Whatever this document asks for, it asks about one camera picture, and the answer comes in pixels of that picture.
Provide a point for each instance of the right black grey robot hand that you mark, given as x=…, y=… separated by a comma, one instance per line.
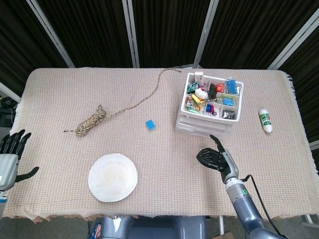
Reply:
x=228, y=166

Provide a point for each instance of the left black grey robot hand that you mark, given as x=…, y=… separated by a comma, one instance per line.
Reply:
x=8, y=171

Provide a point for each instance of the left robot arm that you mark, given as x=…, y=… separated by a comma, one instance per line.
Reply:
x=2, y=204

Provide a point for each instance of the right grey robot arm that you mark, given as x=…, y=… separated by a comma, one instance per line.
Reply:
x=245, y=206

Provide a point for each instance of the white drawer organizer with items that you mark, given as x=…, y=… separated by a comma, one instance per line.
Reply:
x=214, y=119

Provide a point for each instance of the green patterned packet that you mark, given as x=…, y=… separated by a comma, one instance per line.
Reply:
x=228, y=101

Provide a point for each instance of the yellow-green sponge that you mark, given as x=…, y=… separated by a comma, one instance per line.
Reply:
x=197, y=98

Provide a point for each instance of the black metal clips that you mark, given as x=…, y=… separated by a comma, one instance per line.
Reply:
x=229, y=114

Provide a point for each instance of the round silver badge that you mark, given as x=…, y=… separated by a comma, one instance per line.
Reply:
x=214, y=114

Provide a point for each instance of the white table leg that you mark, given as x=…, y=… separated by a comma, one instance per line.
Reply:
x=221, y=224

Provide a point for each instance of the white green bottle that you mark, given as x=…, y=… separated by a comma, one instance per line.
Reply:
x=266, y=120

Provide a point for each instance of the blue plastic discs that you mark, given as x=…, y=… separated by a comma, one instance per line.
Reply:
x=209, y=108

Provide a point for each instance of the beige woven tablecloth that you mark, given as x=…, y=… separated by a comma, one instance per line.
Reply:
x=159, y=174

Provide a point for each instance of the silver key bunch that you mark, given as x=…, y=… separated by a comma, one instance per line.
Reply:
x=215, y=99

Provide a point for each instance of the green orange small packets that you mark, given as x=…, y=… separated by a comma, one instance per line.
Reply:
x=192, y=107

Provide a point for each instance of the white wadded roll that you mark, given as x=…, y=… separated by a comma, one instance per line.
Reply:
x=201, y=93

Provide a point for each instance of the black pouch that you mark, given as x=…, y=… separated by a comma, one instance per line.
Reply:
x=212, y=90

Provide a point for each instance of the orange red packet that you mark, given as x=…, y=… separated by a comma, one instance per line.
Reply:
x=219, y=87

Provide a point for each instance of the blue sponge pack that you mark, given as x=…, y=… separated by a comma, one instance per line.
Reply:
x=231, y=85

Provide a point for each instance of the green foil packet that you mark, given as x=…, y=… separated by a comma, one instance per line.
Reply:
x=192, y=87

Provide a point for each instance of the blue topped white block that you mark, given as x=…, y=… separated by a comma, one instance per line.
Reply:
x=150, y=125

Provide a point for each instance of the small white carton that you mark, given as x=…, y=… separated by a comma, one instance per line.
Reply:
x=199, y=76

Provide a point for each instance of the grey robot torso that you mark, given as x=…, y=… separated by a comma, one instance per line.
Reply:
x=154, y=229

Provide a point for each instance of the white paper plate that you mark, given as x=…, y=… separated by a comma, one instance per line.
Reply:
x=113, y=178

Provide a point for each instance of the blue red package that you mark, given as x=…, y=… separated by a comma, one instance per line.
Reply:
x=96, y=230

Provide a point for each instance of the aluminium frame post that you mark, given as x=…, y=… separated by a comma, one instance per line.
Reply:
x=51, y=33
x=294, y=44
x=131, y=33
x=206, y=33
x=314, y=145
x=10, y=93

